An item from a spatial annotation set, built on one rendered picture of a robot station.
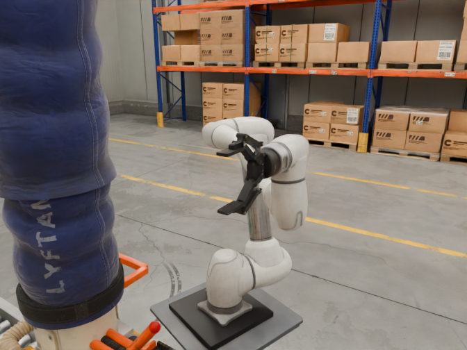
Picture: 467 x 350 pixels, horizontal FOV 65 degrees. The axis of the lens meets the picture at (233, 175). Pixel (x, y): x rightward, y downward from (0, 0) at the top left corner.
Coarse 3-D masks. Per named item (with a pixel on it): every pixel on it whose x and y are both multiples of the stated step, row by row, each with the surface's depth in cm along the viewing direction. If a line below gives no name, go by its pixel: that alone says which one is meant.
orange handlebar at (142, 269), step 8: (120, 256) 116; (128, 256) 116; (128, 264) 114; (136, 264) 112; (144, 264) 112; (136, 272) 107; (144, 272) 109; (128, 280) 104; (136, 280) 107; (112, 336) 83; (120, 336) 83; (96, 344) 81; (104, 344) 81; (128, 344) 81
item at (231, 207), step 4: (228, 204) 87; (232, 204) 87; (236, 204) 87; (240, 204) 87; (220, 208) 84; (224, 208) 84; (228, 208) 84; (232, 208) 84; (236, 208) 85; (220, 212) 83; (224, 212) 83; (228, 212) 82
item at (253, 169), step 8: (264, 152) 93; (272, 152) 95; (248, 160) 91; (264, 160) 94; (272, 160) 93; (248, 168) 91; (256, 168) 91; (264, 168) 94; (272, 168) 93; (248, 176) 91; (256, 176) 92; (264, 176) 95
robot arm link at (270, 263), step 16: (240, 128) 155; (256, 128) 157; (272, 128) 163; (256, 208) 160; (256, 224) 161; (256, 240) 161; (272, 240) 162; (256, 256) 158; (272, 256) 159; (288, 256) 166; (256, 272) 157; (272, 272) 159; (288, 272) 165; (256, 288) 161
